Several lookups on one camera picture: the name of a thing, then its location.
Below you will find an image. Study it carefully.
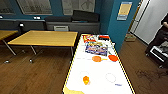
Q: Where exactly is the yellow wooden table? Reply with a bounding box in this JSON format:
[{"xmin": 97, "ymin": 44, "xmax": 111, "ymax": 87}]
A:
[
  {"xmin": 7, "ymin": 29, "xmax": 79, "ymax": 64},
  {"xmin": 0, "ymin": 29, "xmax": 20, "ymax": 57}
]

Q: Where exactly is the small black round object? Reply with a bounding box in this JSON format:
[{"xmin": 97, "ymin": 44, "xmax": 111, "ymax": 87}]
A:
[{"xmin": 18, "ymin": 22, "xmax": 26, "ymax": 33}]

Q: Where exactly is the person in black shirt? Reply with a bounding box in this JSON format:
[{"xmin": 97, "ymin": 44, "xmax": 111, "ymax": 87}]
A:
[{"xmin": 146, "ymin": 13, "xmax": 168, "ymax": 54}]

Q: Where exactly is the orange snack bag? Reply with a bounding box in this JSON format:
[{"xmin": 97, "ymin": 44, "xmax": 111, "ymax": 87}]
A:
[{"xmin": 82, "ymin": 33, "xmax": 98, "ymax": 44}]

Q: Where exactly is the light grey sofa cushion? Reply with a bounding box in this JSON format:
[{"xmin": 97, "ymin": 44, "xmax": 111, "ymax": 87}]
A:
[{"xmin": 53, "ymin": 25, "xmax": 70, "ymax": 32}]

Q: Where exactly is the brown cardboard box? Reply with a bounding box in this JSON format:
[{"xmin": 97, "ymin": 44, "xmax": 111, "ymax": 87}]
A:
[{"xmin": 124, "ymin": 33, "xmax": 137, "ymax": 43}]

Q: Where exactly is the pale yellow wall plate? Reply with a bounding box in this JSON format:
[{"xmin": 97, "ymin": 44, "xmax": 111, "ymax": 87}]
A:
[{"xmin": 116, "ymin": 1, "xmax": 134, "ymax": 22}]

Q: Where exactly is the dark grey sofa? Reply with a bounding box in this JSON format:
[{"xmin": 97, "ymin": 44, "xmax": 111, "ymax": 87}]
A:
[{"xmin": 0, "ymin": 9, "xmax": 101, "ymax": 35}]

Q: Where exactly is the yellow air hockey table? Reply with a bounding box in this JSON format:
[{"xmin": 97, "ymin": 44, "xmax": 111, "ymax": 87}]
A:
[{"xmin": 62, "ymin": 33, "xmax": 136, "ymax": 94}]

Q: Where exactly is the interior glass window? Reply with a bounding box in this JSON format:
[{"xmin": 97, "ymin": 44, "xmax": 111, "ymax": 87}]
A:
[
  {"xmin": 16, "ymin": 0, "xmax": 54, "ymax": 16},
  {"xmin": 0, "ymin": 0, "xmax": 16, "ymax": 15},
  {"xmin": 61, "ymin": 0, "xmax": 96, "ymax": 16}
]

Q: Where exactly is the red black paddle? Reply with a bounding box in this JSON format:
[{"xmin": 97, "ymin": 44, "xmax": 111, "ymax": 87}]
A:
[{"xmin": 97, "ymin": 34, "xmax": 111, "ymax": 41}]

